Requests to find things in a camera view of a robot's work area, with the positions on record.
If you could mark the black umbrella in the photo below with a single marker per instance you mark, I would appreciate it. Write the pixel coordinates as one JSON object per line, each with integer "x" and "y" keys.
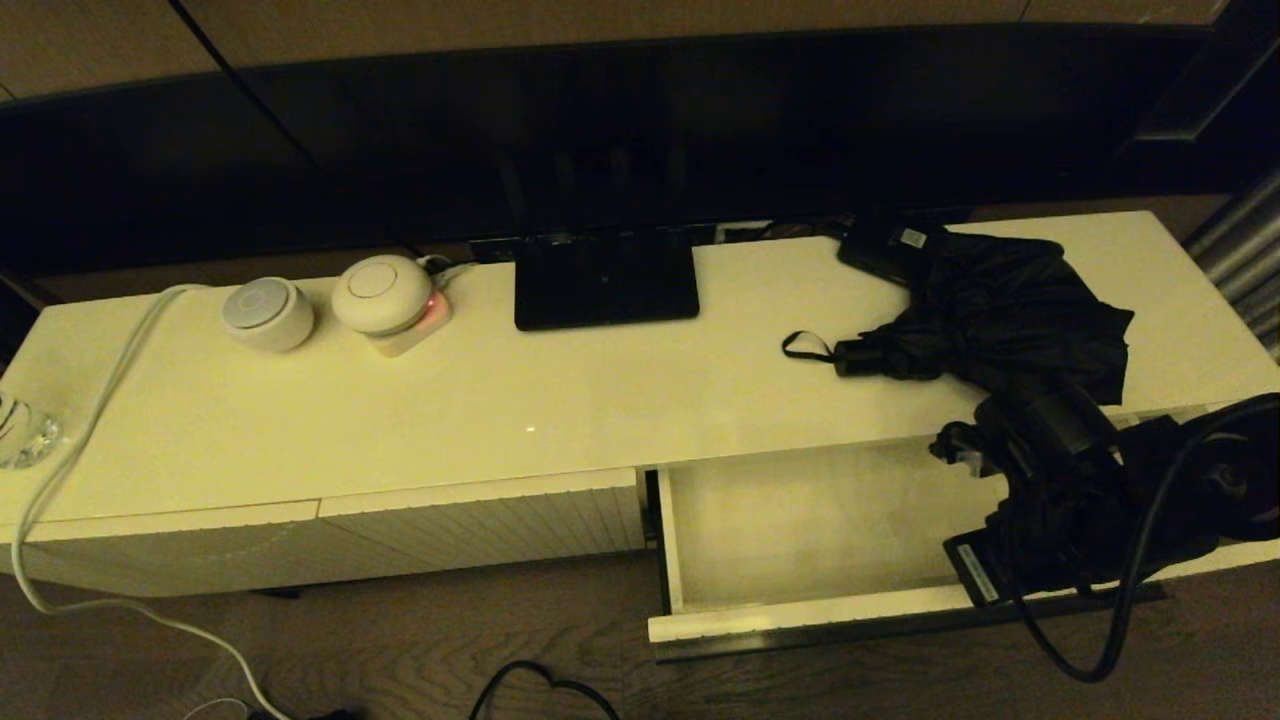
{"x": 1000, "y": 310}

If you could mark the white ribbed cabinet door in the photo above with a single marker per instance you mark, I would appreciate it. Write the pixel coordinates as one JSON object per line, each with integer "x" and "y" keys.
{"x": 480, "y": 525}
{"x": 150, "y": 555}

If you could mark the black flat television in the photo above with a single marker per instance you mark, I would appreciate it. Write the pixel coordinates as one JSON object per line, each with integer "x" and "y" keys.
{"x": 600, "y": 130}

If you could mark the white TV cabinet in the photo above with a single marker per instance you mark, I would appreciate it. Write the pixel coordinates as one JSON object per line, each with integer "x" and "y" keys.
{"x": 500, "y": 400}

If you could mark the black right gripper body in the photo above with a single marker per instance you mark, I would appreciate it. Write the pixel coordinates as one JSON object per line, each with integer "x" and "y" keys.
{"x": 1030, "y": 550}

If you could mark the white cabinet drawer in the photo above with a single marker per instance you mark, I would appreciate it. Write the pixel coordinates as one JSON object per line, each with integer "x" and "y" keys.
{"x": 800, "y": 530}

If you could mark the grey pleated curtain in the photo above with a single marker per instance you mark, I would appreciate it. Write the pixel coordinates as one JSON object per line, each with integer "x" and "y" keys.
{"x": 1240, "y": 260}

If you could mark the black television base plate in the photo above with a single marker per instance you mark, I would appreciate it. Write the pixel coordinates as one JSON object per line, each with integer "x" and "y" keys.
{"x": 605, "y": 285}

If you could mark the white round dome device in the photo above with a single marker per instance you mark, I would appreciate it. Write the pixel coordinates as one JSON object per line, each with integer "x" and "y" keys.
{"x": 380, "y": 295}

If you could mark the white power strip red light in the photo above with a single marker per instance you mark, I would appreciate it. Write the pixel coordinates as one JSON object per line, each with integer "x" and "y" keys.
{"x": 425, "y": 328}

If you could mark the black box with white label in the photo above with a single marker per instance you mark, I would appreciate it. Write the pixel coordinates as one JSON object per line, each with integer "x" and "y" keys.
{"x": 880, "y": 250}

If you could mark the white speaker with grey top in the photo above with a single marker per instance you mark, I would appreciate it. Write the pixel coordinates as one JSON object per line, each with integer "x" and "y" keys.
{"x": 268, "y": 318}

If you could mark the clear crystal glass ornament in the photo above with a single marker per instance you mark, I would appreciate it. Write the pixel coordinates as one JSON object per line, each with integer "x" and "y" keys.
{"x": 25, "y": 435}

